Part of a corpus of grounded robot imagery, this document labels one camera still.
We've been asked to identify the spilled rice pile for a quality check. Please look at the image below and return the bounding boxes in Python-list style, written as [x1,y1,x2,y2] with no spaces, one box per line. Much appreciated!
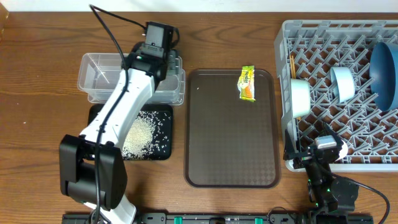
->
[121,110,172,160]

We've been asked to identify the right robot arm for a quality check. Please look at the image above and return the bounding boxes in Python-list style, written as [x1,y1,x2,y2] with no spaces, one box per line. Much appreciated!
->
[283,124,359,223]

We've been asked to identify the clear plastic bin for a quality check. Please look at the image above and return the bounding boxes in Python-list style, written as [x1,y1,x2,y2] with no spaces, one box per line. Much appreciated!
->
[77,50,185,106]

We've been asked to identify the grey dishwasher rack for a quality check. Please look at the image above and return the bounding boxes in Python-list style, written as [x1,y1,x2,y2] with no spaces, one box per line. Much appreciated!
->
[274,20,397,172]

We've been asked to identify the dark blue plate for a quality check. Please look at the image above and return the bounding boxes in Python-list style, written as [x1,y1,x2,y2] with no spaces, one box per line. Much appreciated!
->
[369,42,397,111]

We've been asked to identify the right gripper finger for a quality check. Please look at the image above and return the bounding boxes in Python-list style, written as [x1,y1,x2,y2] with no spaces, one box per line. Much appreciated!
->
[322,122,342,145]
[283,129,295,161]

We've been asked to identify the pink white cup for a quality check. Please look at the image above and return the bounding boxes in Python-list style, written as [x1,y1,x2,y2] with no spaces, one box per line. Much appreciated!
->
[338,142,348,160]

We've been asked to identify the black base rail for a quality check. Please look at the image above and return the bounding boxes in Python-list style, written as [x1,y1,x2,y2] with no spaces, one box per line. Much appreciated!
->
[61,212,374,224]

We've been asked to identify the brown serving tray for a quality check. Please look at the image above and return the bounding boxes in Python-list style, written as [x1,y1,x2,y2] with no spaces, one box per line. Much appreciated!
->
[184,70,280,189]

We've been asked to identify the yellow green snack wrapper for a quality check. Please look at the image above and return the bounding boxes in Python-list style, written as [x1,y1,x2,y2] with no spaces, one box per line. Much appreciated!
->
[237,65,255,102]

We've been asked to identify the black plastic tray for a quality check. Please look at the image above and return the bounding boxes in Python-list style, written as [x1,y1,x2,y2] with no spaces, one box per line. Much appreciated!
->
[88,103,174,161]

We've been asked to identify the mint green rice bowl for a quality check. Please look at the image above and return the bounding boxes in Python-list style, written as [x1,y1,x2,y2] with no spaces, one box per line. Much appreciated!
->
[291,79,311,118]

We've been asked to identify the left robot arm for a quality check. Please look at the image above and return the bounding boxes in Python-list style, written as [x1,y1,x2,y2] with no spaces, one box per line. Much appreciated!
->
[59,21,180,223]

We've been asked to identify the light blue small bowl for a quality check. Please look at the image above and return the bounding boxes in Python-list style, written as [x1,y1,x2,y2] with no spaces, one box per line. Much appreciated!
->
[330,67,355,103]

